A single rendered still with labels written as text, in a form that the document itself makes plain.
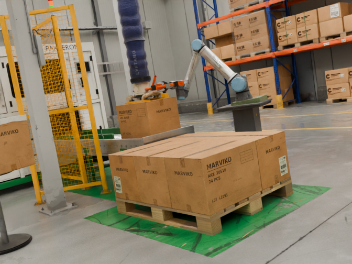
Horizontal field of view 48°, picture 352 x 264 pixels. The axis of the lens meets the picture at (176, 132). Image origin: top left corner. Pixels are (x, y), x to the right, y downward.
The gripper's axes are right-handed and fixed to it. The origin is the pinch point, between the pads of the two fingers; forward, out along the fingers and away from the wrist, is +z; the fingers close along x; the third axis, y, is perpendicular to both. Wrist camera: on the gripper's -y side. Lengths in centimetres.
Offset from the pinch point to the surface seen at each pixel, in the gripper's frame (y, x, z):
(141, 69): 18.6, 21.3, 3.8
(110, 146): 54, -58, 35
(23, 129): -14, -18, 150
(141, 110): 6.5, -20.9, 21.3
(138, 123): 15.5, -35.0, 20.8
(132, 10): 18, 83, 5
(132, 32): 19, 61, 8
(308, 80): 312, -39, -828
